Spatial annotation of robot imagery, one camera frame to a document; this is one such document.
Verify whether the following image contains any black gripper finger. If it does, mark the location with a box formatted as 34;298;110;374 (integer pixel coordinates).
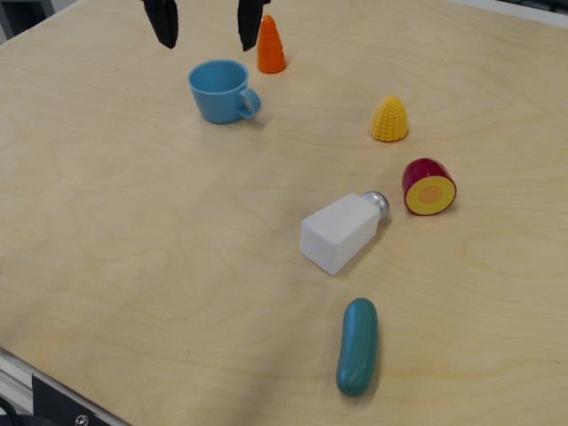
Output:
143;0;178;49
237;0;271;51

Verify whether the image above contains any green toy cucumber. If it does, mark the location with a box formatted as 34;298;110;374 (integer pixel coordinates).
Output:
335;297;378;398

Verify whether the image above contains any blue plastic cup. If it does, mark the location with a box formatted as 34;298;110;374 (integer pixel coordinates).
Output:
187;59;262;124

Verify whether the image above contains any orange toy carrot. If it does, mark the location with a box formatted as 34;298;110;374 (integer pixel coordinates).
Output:
256;15;287;74

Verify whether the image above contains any yellow toy corn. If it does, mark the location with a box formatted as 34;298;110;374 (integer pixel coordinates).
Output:
369;96;408;142

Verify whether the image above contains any white salt shaker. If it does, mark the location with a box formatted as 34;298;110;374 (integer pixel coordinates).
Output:
300;191;390;275

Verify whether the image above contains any red yellow toy fruit half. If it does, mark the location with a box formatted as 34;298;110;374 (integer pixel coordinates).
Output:
402;158;457;216

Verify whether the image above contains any aluminium table frame rail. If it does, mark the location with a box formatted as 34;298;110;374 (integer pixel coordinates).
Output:
0;345;134;426

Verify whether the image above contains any black corner bracket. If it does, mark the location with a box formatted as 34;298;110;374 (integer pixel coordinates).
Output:
32;373;129;426

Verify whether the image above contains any black cable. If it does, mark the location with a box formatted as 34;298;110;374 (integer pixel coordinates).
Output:
0;394;23;426

